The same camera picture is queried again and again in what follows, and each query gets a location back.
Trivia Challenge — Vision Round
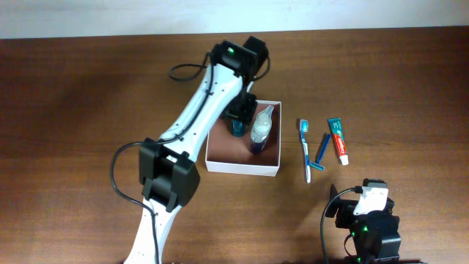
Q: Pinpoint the red green toothpaste tube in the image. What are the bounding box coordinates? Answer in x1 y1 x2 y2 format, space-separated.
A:
328 117 349 166

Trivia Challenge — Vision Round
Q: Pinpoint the purple soap pump bottle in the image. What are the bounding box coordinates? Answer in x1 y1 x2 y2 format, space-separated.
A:
250 105 274 154

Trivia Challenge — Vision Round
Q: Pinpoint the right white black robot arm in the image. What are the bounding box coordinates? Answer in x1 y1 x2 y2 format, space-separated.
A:
320 178 402 263

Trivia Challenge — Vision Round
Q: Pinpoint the white open cardboard box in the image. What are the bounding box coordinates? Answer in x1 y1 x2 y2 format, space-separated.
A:
205 100 282 177

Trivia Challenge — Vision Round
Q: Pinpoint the teal mouthwash bottle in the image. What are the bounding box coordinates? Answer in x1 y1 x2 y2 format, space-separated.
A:
232 120 245 137

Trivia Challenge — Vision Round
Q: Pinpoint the blue white toothbrush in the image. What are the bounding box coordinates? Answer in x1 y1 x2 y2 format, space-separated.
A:
299 119 311 183

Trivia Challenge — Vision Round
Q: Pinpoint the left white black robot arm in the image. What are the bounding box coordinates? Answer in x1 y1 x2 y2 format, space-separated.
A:
125 36 270 263

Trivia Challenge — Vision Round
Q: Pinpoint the blue disposable razor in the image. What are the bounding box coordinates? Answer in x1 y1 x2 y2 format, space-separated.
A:
309 133 331 171

